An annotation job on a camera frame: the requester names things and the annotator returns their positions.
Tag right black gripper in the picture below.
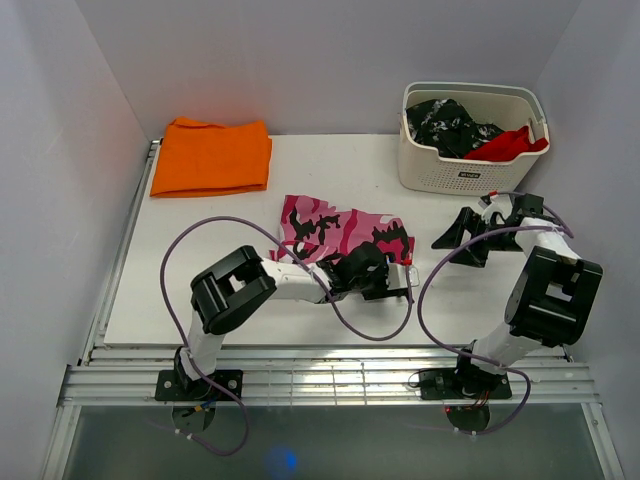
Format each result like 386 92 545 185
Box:
431 206 523 268

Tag pink camouflage trousers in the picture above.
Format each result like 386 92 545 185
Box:
269 195 415 265

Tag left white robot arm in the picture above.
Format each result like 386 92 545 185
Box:
174 242 411 400

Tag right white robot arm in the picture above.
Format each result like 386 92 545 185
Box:
419 192 603 399

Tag red trousers in basket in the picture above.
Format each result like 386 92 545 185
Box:
464 126 549 163

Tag black white patterned trousers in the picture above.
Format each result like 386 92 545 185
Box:
405 99 504 159

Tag folded orange trousers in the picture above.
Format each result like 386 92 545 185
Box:
150 117 272 198

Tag cream plastic laundry basket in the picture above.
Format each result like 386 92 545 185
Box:
397 81 549 196

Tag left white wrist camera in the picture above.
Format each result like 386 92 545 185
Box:
387 263 420 290

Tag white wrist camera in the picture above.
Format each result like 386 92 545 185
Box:
479 191 512 225
387 263 420 290

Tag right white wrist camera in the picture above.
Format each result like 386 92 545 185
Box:
479 191 512 225

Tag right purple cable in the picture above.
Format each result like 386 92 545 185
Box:
407 190 576 436

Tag purple cable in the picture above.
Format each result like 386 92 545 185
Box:
147 215 417 457
407 190 576 436

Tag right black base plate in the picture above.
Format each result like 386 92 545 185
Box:
418 368 512 400

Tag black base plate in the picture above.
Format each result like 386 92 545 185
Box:
154 370 243 402
418 368 512 400

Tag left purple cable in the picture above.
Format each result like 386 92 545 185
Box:
147 215 417 457

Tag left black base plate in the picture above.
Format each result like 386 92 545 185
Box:
154 370 243 402

